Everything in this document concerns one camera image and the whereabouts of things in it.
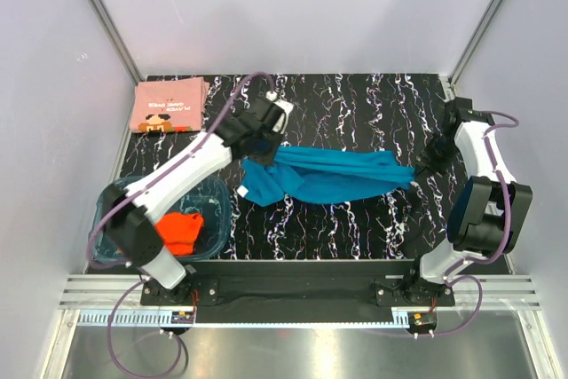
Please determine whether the pink folded t-shirt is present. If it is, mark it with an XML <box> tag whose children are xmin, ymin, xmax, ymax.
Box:
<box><xmin>130</xmin><ymin>77</ymin><xmax>209</xmax><ymax>133</ymax></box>

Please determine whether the right aluminium frame post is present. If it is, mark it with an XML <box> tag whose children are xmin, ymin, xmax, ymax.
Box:
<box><xmin>447</xmin><ymin>0</ymin><xmax>506</xmax><ymax>88</ymax></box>

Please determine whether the orange t-shirt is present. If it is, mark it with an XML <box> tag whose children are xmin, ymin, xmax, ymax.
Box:
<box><xmin>155</xmin><ymin>212</ymin><xmax>205</xmax><ymax>257</ymax></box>

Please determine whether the left connector box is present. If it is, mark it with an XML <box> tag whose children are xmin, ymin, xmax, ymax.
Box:
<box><xmin>171</xmin><ymin>311</ymin><xmax>195</xmax><ymax>324</ymax></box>

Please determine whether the clear blue plastic bin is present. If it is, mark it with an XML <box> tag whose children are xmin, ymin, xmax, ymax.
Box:
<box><xmin>91</xmin><ymin>176</ymin><xmax>232</xmax><ymax>265</ymax></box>

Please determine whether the right connector box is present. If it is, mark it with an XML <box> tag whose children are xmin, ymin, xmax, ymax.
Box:
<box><xmin>409</xmin><ymin>312</ymin><xmax>438</xmax><ymax>329</ymax></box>

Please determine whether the front aluminium rail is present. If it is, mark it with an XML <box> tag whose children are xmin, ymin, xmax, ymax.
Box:
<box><xmin>59</xmin><ymin>275</ymin><xmax>540</xmax><ymax>311</ymax></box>

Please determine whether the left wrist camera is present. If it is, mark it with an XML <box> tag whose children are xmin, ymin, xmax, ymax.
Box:
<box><xmin>265</xmin><ymin>91</ymin><xmax>294</xmax><ymax>134</ymax></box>

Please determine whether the aluminium frame post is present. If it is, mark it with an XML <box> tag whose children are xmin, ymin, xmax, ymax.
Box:
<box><xmin>87</xmin><ymin>0</ymin><xmax>144</xmax><ymax>84</ymax></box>
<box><xmin>447</xmin><ymin>0</ymin><xmax>506</xmax><ymax>88</ymax></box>

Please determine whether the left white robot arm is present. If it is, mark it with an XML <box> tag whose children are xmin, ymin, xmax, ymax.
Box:
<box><xmin>93</xmin><ymin>92</ymin><xmax>294</xmax><ymax>300</ymax></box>

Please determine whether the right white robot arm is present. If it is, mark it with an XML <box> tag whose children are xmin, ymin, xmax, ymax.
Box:
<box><xmin>402</xmin><ymin>98</ymin><xmax>533</xmax><ymax>304</ymax></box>

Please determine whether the connector box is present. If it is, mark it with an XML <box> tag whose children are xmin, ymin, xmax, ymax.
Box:
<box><xmin>171</xmin><ymin>311</ymin><xmax>195</xmax><ymax>324</ymax></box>
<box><xmin>409</xmin><ymin>312</ymin><xmax>438</xmax><ymax>329</ymax></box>

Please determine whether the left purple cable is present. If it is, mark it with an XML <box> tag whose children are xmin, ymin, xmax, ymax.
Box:
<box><xmin>86</xmin><ymin>71</ymin><xmax>276</xmax><ymax>375</ymax></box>

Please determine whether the left aluminium frame post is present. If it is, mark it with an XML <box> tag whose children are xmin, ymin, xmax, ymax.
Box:
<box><xmin>87</xmin><ymin>0</ymin><xmax>144</xmax><ymax>84</ymax></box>

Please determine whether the blue t-shirt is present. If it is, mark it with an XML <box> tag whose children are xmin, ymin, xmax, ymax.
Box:
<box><xmin>237</xmin><ymin>146</ymin><xmax>414</xmax><ymax>207</ymax></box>

